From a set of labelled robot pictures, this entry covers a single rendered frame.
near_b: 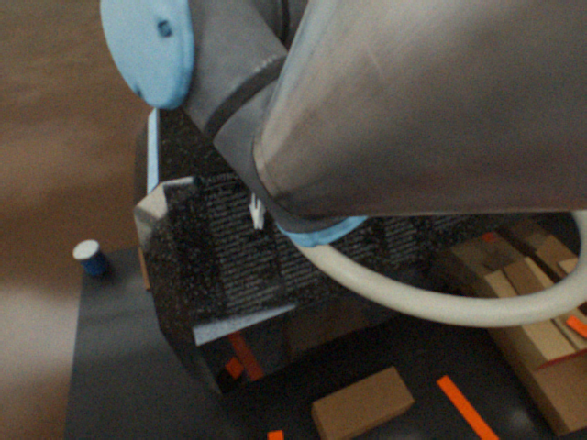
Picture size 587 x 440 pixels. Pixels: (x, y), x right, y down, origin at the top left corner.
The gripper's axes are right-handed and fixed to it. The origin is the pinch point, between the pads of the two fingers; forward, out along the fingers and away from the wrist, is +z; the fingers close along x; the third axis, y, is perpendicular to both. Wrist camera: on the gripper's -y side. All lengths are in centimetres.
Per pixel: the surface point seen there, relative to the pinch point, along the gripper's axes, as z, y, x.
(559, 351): 66, -4, 93
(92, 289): 88, -51, -78
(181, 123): 2.8, -38.0, -22.7
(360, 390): 75, 1, 27
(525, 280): 63, -30, 95
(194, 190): 6.1, -15.6, -16.8
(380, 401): 75, 5, 32
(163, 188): 5.2, -15.2, -22.8
